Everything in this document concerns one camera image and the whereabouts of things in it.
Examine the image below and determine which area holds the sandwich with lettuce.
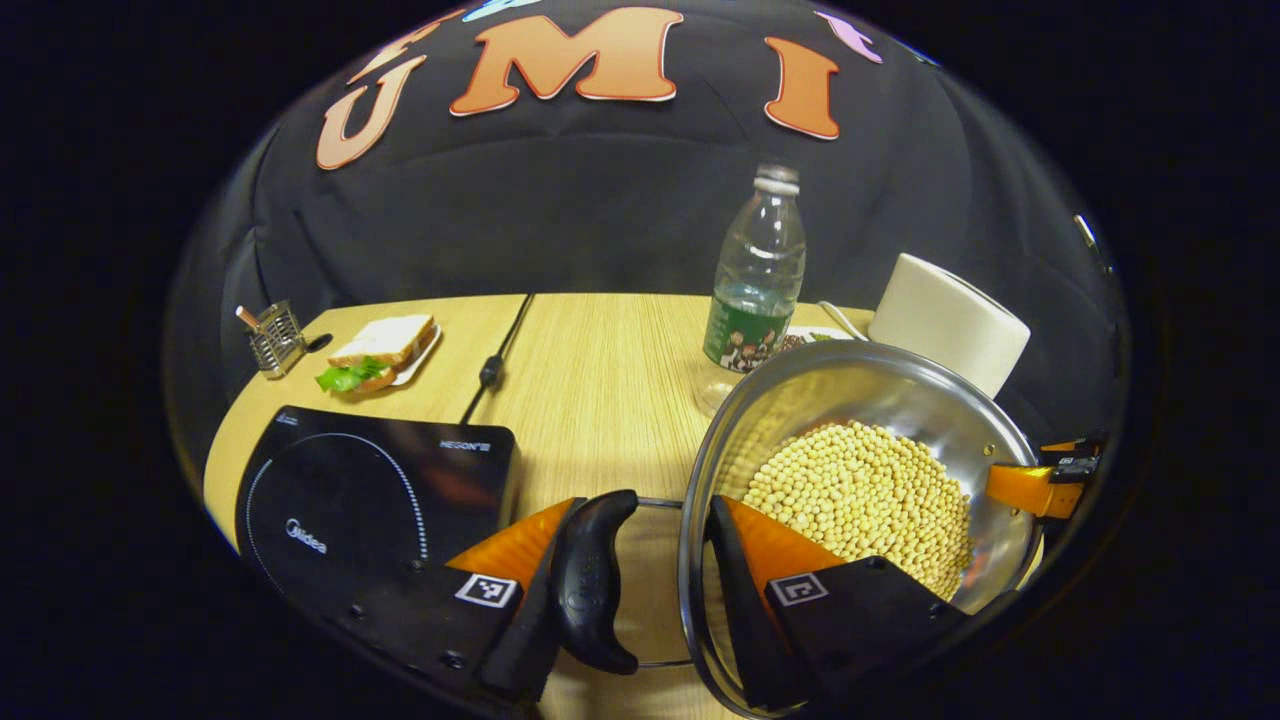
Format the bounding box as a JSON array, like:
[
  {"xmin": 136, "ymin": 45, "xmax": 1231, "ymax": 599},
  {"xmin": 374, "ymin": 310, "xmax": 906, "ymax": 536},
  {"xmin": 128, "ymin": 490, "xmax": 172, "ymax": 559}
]
[{"xmin": 316, "ymin": 314, "xmax": 438, "ymax": 393}]

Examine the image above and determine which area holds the steel pot with black handle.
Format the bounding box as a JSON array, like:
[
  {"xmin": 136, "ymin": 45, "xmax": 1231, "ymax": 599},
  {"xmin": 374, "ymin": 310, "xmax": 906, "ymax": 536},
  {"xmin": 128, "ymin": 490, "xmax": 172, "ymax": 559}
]
[{"xmin": 550, "ymin": 340, "xmax": 1046, "ymax": 719}]

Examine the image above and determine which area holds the clear plastic water bottle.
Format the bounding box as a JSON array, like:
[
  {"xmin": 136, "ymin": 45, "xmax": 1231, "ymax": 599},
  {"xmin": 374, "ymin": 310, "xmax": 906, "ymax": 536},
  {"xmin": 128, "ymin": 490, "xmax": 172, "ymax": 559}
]
[{"xmin": 695, "ymin": 163, "xmax": 807, "ymax": 416}]

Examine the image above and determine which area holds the white sectioned plate of beans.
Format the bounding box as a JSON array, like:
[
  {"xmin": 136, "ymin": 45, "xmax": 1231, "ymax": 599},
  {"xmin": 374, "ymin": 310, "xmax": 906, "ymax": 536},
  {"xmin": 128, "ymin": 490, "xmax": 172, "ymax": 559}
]
[{"xmin": 780, "ymin": 325, "xmax": 861, "ymax": 351}]

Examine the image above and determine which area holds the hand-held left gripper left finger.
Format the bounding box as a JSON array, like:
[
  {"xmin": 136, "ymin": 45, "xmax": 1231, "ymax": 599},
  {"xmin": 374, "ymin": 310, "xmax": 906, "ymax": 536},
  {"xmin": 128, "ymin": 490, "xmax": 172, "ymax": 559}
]
[{"xmin": 345, "ymin": 497, "xmax": 586, "ymax": 706}]

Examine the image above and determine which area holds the white cylindrical appliance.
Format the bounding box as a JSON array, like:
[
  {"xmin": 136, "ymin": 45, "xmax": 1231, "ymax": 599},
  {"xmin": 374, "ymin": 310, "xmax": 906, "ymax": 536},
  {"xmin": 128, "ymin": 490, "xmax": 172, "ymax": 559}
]
[{"xmin": 868, "ymin": 253, "xmax": 1031, "ymax": 399}]

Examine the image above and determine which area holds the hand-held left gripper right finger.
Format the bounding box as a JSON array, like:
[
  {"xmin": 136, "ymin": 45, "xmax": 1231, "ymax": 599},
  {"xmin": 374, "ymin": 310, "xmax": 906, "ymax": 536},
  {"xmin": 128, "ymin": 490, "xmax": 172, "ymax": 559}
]
[{"xmin": 705, "ymin": 495, "xmax": 971, "ymax": 713}]

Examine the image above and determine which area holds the white cable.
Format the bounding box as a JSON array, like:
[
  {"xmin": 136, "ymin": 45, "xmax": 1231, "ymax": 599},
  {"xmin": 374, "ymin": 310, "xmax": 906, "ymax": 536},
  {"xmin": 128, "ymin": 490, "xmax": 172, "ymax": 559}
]
[{"xmin": 818, "ymin": 300, "xmax": 871, "ymax": 341}]

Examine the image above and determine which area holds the pile of soybeans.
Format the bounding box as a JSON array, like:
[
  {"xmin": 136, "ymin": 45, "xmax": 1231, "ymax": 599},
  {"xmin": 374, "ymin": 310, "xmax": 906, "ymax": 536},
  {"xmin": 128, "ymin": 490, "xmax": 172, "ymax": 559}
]
[{"xmin": 740, "ymin": 420, "xmax": 976, "ymax": 601}]

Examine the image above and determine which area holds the black induction cooktop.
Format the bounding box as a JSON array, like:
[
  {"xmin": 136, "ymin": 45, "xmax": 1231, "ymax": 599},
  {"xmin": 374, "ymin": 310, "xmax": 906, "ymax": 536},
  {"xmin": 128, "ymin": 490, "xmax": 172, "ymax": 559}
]
[{"xmin": 235, "ymin": 405, "xmax": 521, "ymax": 611}]

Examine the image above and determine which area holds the metal mesh utensil holder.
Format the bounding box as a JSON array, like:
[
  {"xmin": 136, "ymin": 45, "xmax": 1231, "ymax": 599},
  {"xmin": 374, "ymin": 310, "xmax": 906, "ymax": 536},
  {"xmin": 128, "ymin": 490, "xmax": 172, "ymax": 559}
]
[{"xmin": 247, "ymin": 300, "xmax": 308, "ymax": 379}]

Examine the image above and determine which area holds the small white plate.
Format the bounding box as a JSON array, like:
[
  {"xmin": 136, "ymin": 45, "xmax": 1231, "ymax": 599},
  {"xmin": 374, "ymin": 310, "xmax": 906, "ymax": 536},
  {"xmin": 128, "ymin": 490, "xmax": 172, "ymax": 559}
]
[{"xmin": 390, "ymin": 325, "xmax": 443, "ymax": 388}]

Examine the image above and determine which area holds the black power cable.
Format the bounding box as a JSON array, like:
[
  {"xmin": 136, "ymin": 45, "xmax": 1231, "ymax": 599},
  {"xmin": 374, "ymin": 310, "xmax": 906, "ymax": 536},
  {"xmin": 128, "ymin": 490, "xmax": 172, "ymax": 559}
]
[{"xmin": 458, "ymin": 293, "xmax": 536, "ymax": 426}]

